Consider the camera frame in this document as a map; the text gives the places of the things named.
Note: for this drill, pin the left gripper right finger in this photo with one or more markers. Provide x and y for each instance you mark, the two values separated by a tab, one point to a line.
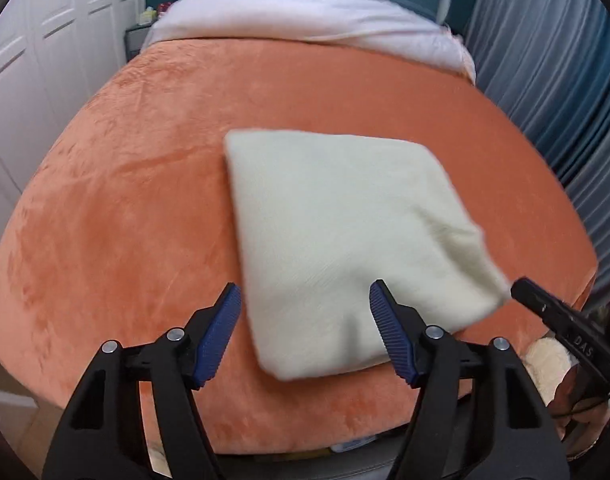
478	414

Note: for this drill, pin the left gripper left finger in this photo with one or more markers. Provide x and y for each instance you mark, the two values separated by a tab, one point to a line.
101	433

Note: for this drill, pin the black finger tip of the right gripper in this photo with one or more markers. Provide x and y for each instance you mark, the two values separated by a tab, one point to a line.
581	338

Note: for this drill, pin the cream knit cardigan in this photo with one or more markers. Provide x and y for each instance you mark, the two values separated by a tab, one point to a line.
320	217

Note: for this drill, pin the cream fluffy rug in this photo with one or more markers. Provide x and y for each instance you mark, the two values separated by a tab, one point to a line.
547	363

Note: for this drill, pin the orange plush bed blanket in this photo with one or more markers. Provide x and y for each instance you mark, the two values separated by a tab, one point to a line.
127	226

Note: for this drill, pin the blue grey curtain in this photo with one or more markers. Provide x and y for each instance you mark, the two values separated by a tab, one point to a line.
546	64

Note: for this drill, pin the dark bedside table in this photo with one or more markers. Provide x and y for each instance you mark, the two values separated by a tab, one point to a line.
134	39

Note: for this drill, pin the white panelled wardrobe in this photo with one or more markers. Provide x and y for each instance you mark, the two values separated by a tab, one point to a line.
54	56

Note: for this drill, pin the pale pink duvet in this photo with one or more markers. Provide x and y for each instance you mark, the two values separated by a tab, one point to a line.
374	25

